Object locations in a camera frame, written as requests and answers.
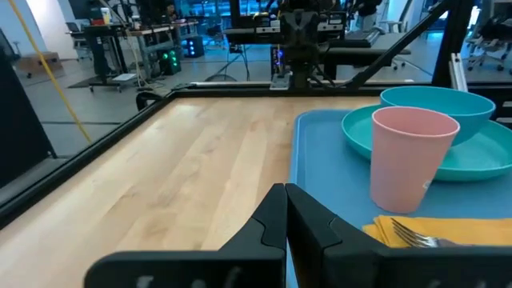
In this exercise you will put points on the computer tower green lights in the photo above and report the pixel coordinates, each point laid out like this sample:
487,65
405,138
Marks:
171,62

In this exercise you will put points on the black partition screen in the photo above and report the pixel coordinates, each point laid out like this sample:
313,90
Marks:
20,120

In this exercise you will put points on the white plastic fork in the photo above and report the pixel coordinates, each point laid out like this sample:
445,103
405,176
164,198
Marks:
412,238

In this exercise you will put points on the wooden top work desk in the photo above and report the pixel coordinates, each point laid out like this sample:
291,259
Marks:
120,36

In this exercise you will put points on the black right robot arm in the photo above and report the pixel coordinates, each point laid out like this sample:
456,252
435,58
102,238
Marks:
300,60

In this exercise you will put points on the dark grey desk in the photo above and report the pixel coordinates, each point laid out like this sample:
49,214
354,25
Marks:
360,50

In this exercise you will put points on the person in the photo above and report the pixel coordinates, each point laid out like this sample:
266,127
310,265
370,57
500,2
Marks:
368,12

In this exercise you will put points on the white metal bracket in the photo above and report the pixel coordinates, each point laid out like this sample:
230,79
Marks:
281,82

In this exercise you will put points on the office chair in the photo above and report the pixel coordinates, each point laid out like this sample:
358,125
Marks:
490,40

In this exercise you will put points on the blue plastic tray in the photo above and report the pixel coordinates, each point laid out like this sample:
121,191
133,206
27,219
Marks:
328,168

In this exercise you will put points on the green plastic plate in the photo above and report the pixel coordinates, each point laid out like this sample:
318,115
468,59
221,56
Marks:
472,160

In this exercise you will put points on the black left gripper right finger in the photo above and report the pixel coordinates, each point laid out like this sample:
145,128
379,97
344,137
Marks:
360,264

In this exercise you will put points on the yellow cloth napkin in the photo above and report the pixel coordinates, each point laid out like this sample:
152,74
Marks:
480,232

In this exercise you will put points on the pink plastic cup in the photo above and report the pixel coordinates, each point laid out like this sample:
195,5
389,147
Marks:
404,164

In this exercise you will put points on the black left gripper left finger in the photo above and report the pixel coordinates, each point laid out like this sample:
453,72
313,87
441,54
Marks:
240,256

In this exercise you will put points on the blue plastic bowl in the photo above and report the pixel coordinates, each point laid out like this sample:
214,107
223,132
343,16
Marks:
440,102

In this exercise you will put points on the black aluminium rig frame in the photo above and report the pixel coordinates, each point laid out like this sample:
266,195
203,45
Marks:
120,130

